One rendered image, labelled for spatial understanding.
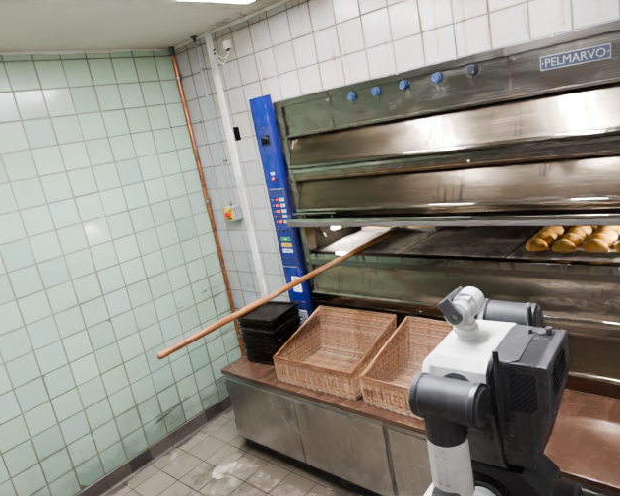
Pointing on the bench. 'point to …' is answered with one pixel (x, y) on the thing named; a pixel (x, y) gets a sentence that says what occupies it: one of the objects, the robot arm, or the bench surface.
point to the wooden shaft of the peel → (265, 299)
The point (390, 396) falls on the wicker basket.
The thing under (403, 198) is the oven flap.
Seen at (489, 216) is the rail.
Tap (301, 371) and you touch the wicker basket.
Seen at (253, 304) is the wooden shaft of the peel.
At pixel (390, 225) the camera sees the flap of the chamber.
